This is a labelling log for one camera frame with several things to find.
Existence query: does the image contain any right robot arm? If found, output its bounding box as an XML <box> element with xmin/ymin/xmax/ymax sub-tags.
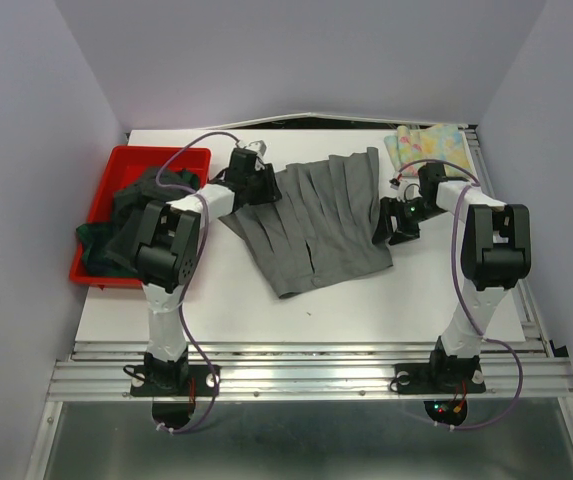
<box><xmin>373</xmin><ymin>159</ymin><xmax>531</xmax><ymax>390</ymax></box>

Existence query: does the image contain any dark charcoal knit skirt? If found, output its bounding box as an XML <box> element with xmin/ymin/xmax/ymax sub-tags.
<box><xmin>105</xmin><ymin>167</ymin><xmax>188</xmax><ymax>270</ymax></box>

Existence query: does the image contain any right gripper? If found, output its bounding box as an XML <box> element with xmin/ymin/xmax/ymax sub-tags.
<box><xmin>371</xmin><ymin>195</ymin><xmax>446</xmax><ymax>245</ymax></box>

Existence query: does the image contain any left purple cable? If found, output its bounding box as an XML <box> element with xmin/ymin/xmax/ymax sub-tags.
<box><xmin>154</xmin><ymin>130</ymin><xmax>247</xmax><ymax>435</ymax></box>

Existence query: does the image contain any dark green skirt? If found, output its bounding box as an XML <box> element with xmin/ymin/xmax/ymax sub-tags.
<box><xmin>75</xmin><ymin>169</ymin><xmax>205</xmax><ymax>279</ymax></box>

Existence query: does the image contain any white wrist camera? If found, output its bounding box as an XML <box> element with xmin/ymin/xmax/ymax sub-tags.
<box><xmin>236</xmin><ymin>140</ymin><xmax>267</xmax><ymax>170</ymax></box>
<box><xmin>390</xmin><ymin>177</ymin><xmax>419</xmax><ymax>202</ymax></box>

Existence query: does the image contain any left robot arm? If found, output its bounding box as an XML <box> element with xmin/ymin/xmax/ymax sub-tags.
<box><xmin>131</xmin><ymin>141</ymin><xmax>281</xmax><ymax>394</ymax></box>

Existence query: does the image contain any red plastic bin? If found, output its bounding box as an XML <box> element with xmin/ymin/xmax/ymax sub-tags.
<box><xmin>69</xmin><ymin>146</ymin><xmax>211</xmax><ymax>289</ymax></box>

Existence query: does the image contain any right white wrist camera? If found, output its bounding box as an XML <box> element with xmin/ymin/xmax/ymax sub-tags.
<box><xmin>390</xmin><ymin>177</ymin><xmax>419</xmax><ymax>202</ymax></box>

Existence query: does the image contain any floral pastel skirt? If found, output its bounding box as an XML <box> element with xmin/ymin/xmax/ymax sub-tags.
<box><xmin>384</xmin><ymin>124</ymin><xmax>473</xmax><ymax>177</ymax></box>

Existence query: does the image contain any grey skirt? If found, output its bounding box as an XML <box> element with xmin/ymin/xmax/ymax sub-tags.
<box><xmin>222</xmin><ymin>147</ymin><xmax>393</xmax><ymax>299</ymax></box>

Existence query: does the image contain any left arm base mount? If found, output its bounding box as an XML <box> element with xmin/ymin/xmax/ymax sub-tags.
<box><xmin>122</xmin><ymin>364</ymin><xmax>220</xmax><ymax>398</ymax></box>

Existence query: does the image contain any purple cable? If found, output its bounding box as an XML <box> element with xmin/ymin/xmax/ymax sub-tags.
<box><xmin>154</xmin><ymin>130</ymin><xmax>247</xmax><ymax>435</ymax></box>
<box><xmin>393</xmin><ymin>160</ymin><xmax>526</xmax><ymax>433</ymax></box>

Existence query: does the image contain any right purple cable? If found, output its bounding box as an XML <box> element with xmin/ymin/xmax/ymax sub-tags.
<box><xmin>393</xmin><ymin>160</ymin><xmax>526</xmax><ymax>433</ymax></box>

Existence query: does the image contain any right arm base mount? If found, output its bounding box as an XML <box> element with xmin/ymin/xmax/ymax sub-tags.
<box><xmin>389</xmin><ymin>349</ymin><xmax>486</xmax><ymax>395</ymax></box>

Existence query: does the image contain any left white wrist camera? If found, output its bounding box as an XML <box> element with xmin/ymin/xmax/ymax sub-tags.
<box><xmin>236</xmin><ymin>140</ymin><xmax>267</xmax><ymax>170</ymax></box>

